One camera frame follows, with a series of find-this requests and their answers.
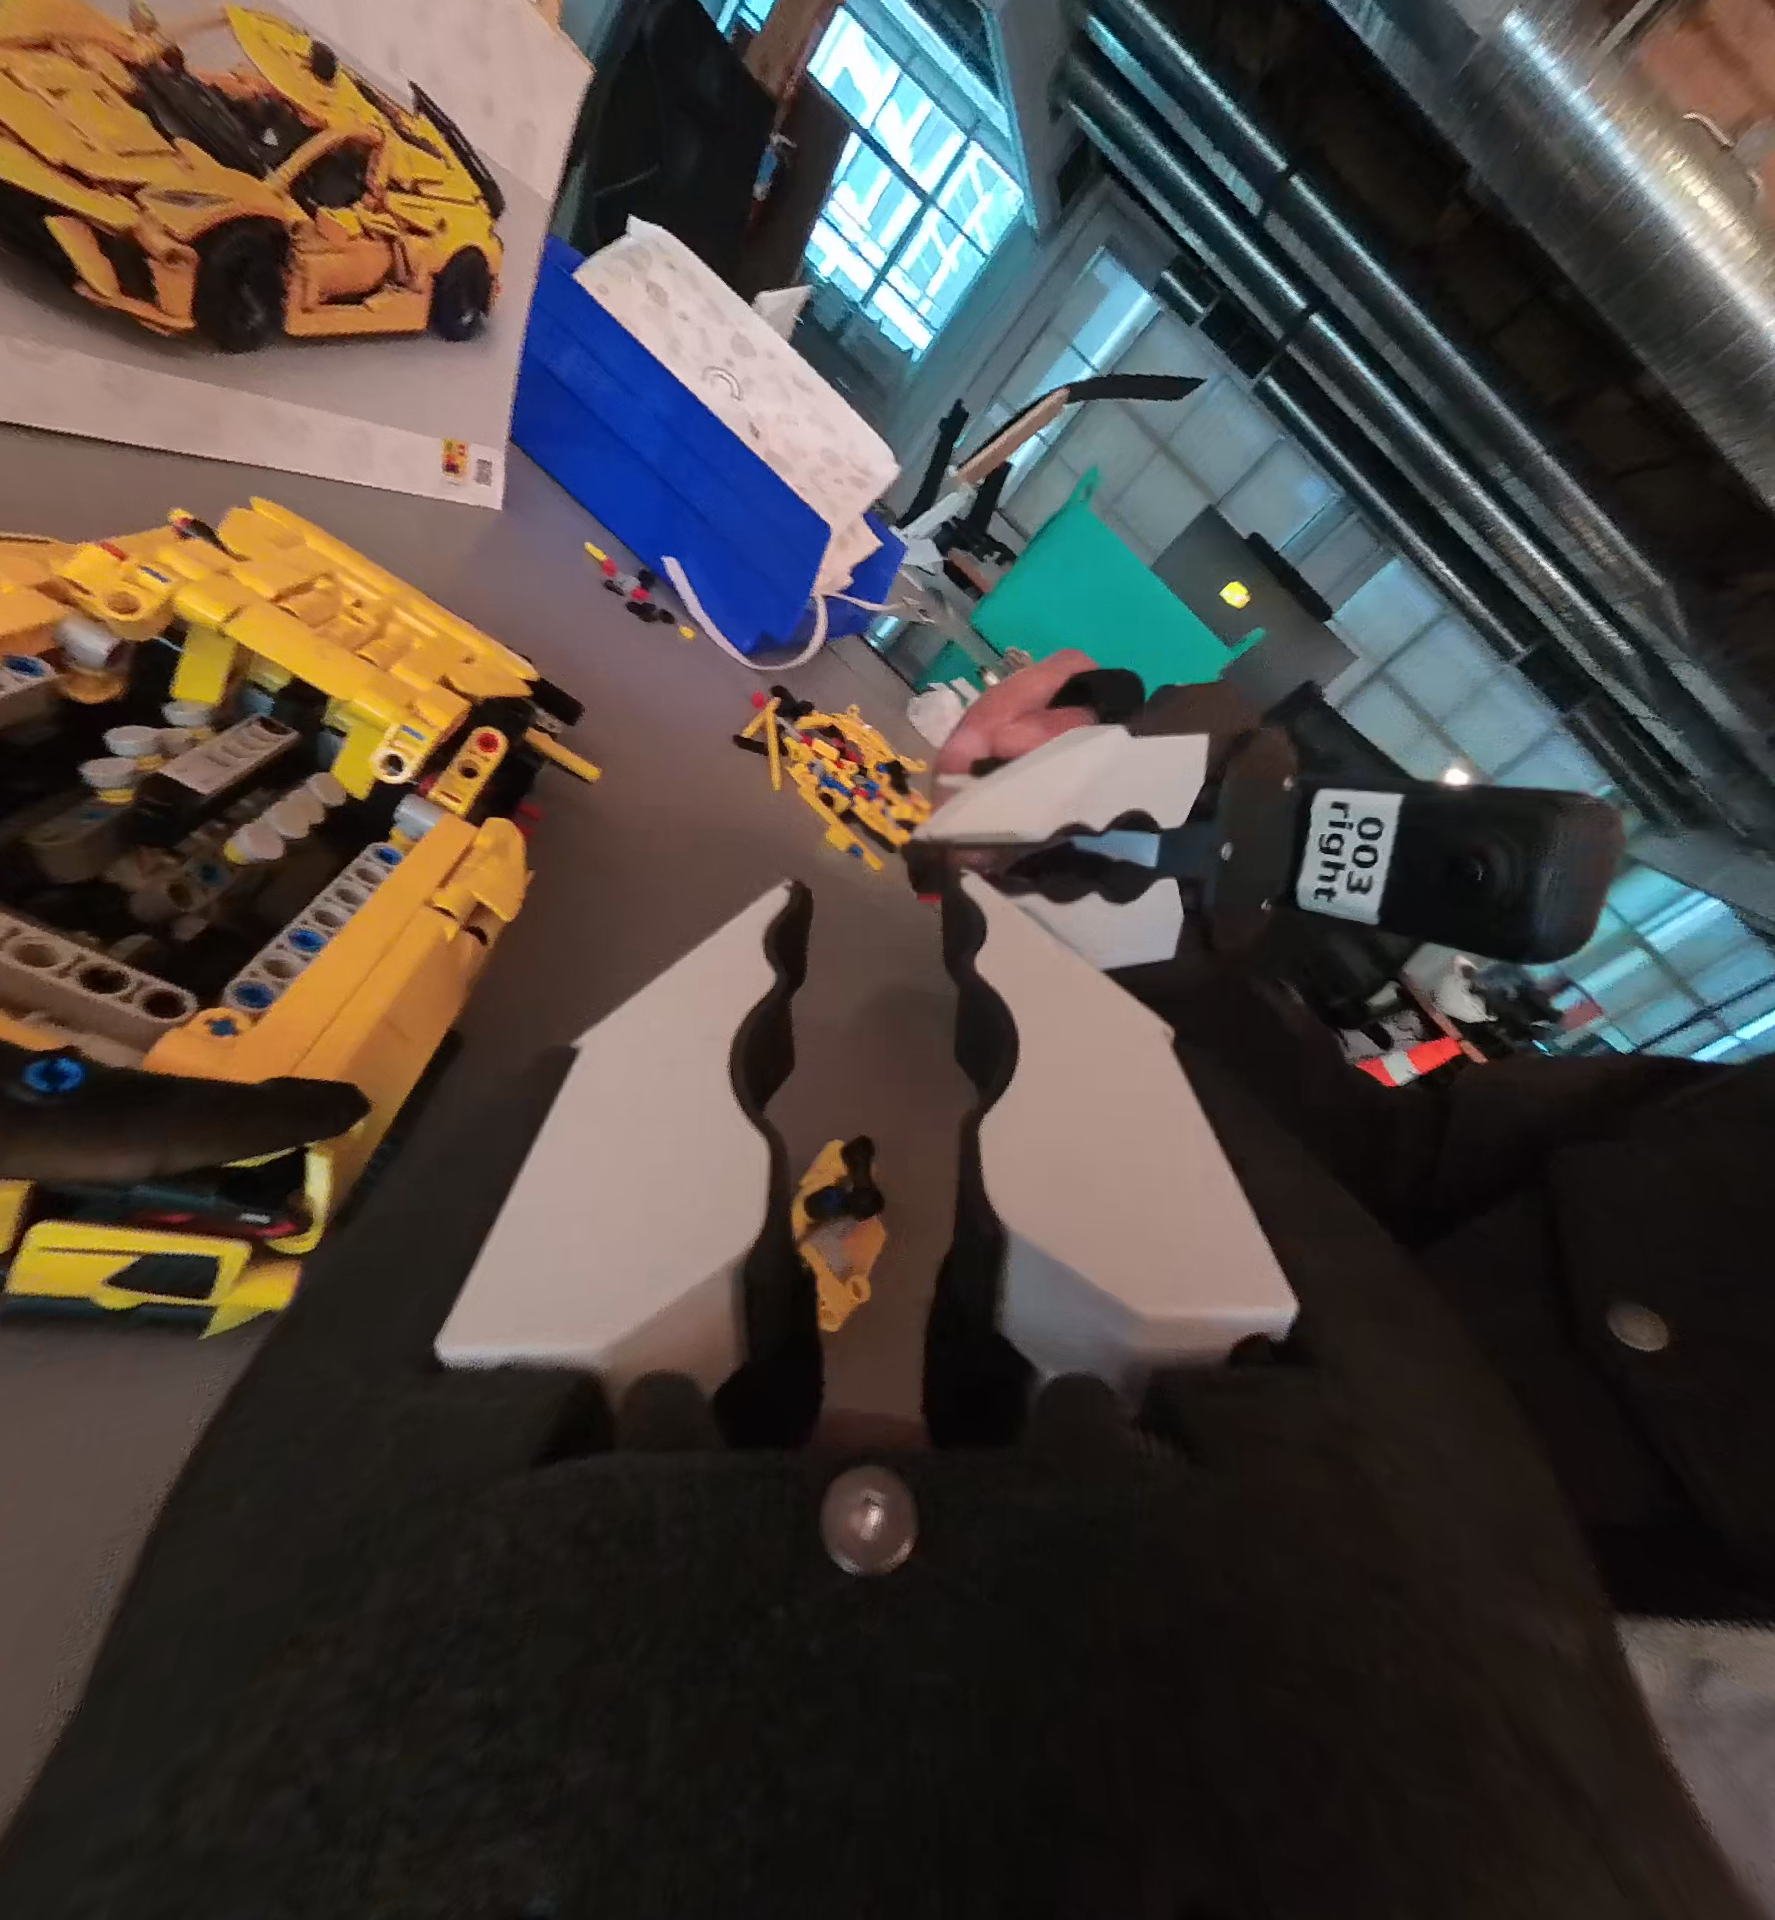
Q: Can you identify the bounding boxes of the toy car instruction booklet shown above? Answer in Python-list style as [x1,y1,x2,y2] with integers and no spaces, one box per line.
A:
[0,0,595,515]

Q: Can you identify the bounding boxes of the person's torso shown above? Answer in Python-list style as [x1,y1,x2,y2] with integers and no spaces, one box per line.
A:
[1404,1035,1775,1920]

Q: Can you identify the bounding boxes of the yellow toy brick car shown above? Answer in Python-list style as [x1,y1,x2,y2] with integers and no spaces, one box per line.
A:
[0,498,608,1339]

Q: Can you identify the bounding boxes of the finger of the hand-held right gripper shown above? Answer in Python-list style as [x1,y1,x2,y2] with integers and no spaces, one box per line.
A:
[909,723,1217,854]
[960,863,1191,972]

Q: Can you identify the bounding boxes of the person's right forearm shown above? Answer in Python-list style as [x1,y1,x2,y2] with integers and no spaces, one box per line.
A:
[1119,679,1775,1249]

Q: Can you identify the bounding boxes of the orange traffic cone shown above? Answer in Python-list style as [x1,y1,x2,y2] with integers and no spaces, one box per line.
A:
[1351,1033,1469,1092]

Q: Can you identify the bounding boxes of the scatter of black red bricks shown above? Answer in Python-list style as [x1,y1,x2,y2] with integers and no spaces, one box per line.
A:
[583,544,697,640]

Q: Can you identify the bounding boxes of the blue plastic bin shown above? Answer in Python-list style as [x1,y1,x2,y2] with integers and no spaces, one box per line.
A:
[509,230,908,673]

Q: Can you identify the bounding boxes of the grey desk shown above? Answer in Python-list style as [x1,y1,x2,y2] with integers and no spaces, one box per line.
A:
[0,383,1007,1920]

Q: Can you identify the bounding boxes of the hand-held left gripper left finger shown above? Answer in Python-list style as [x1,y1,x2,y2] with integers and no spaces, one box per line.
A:
[433,879,837,1453]

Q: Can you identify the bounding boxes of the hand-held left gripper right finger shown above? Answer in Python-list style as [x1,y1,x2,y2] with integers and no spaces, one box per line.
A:
[913,872,1301,1453]

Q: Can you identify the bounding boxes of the silver ventilation duct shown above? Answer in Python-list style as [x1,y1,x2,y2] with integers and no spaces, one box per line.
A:
[1337,0,1775,590]

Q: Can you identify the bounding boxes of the black backdrop board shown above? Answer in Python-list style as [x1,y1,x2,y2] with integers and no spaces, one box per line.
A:
[556,0,813,259]

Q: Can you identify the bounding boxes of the teal plastic bin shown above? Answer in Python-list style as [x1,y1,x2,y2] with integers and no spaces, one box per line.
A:
[970,469,1268,696]

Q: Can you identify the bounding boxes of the dark ceiling pipes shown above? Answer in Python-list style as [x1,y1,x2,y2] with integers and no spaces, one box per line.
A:
[1051,0,1730,842]

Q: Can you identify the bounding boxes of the grey door yellow sign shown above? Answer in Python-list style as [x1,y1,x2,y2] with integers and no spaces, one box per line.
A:
[1149,502,1358,696]

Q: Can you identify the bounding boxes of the small yellow brick assembly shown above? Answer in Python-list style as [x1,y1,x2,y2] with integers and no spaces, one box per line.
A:
[794,1135,890,1336]

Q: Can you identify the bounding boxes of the person's right hand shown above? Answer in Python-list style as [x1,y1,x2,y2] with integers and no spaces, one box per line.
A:
[933,649,1128,780]

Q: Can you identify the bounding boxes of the pile of toy bricks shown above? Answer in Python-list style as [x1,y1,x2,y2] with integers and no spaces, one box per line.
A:
[735,686,935,875]

